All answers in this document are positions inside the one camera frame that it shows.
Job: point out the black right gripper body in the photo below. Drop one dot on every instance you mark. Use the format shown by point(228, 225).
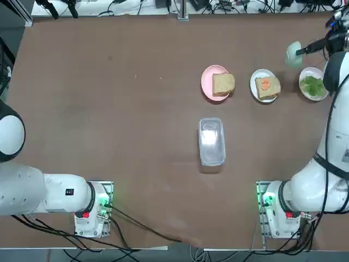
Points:
point(336, 41)

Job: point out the green ceramic bowl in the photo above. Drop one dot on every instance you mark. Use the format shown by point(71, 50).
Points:
point(293, 60)

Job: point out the brown bread slice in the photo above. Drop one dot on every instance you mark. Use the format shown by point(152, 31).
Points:
point(223, 84)
point(272, 91)

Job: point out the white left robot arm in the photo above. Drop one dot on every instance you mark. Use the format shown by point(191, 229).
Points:
point(27, 191)

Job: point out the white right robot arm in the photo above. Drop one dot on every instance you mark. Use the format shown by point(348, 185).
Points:
point(313, 191)

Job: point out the pale round plate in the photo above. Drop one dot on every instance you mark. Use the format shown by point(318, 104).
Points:
point(306, 72)

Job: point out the white round plate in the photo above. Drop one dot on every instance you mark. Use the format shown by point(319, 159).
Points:
point(255, 90)

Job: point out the pink round plate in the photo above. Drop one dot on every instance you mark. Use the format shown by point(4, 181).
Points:
point(207, 84)

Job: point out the red and black power strip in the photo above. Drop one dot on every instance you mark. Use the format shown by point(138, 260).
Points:
point(224, 5)

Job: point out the clear plastic container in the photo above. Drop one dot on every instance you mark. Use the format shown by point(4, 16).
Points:
point(212, 142)

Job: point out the black stand leg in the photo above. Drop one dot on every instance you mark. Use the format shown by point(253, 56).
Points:
point(51, 8)
point(73, 9)

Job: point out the aluminium camera post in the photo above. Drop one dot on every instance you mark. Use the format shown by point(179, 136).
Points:
point(182, 11)

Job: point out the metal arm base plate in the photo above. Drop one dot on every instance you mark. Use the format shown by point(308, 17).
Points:
point(109, 185)
point(260, 188)

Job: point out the aluminium corner bracket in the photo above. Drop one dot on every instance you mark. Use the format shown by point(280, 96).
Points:
point(29, 20)

